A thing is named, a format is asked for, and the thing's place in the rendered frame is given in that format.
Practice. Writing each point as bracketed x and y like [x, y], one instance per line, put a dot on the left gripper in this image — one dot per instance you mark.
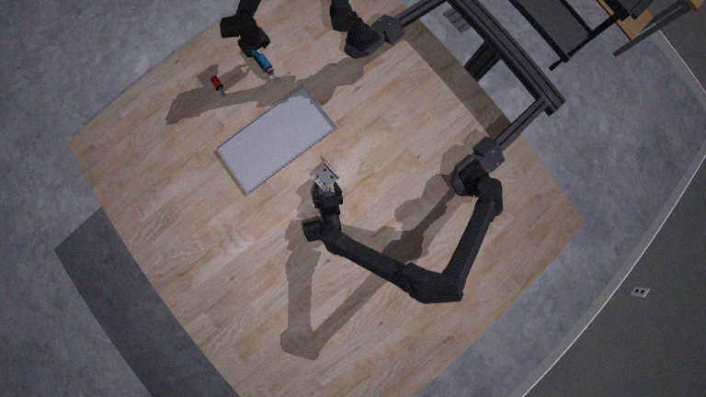
[317, 197]

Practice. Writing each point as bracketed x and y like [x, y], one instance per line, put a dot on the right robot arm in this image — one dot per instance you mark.
[343, 19]

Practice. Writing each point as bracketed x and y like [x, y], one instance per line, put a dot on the grey metal bracket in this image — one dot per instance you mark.
[324, 177]

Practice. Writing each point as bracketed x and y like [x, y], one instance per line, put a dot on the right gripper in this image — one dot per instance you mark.
[254, 43]

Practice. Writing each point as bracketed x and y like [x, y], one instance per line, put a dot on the blue nut driver barrel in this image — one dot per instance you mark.
[264, 63]

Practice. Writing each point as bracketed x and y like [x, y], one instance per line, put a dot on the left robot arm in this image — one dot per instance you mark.
[427, 286]

